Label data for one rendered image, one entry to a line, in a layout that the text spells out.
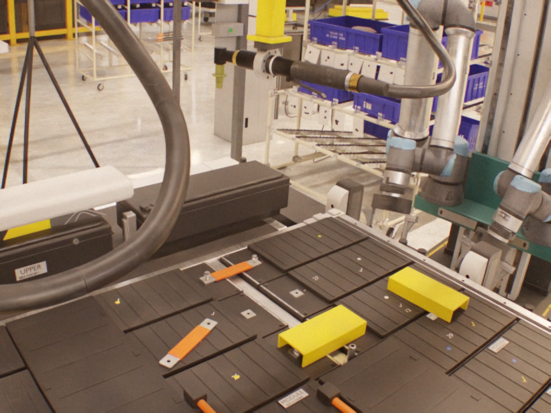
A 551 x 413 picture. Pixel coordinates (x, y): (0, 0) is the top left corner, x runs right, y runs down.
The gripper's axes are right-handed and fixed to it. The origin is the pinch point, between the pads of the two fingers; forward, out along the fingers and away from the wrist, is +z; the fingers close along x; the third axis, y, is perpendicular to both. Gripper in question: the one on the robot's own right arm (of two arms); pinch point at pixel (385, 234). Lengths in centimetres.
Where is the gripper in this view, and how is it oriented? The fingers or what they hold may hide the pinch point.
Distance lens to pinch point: 197.0
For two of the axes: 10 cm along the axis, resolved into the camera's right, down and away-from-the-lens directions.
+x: -8.3, -1.7, 5.4
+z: -1.9, 9.8, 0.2
